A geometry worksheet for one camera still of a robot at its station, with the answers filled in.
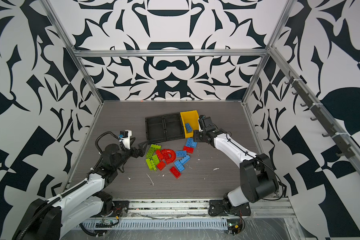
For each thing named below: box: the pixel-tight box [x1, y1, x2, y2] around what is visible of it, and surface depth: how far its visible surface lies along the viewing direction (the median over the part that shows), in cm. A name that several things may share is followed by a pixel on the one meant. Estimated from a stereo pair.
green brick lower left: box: [145, 158, 157, 172], surface depth 88 cm
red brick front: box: [169, 166, 181, 179], surface depth 87 cm
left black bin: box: [145, 115, 168, 145], surface depth 101 cm
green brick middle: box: [151, 154, 160, 166], surface depth 93 cm
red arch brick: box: [161, 148, 176, 165], surface depth 93 cm
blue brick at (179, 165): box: [174, 160, 185, 172], surface depth 89 cm
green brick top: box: [150, 144, 162, 151], surface depth 96 cm
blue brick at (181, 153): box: [176, 150, 187, 158], surface depth 93 cm
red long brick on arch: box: [160, 149, 171, 161], surface depth 93 cm
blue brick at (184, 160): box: [179, 154, 191, 166], surface depth 91 cm
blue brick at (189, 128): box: [185, 123, 193, 132], surface depth 104 cm
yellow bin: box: [180, 110, 199, 139], surface depth 106 cm
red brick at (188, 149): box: [183, 146, 194, 154], surface depth 95 cm
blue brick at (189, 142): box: [185, 137, 194, 147], surface depth 99 cm
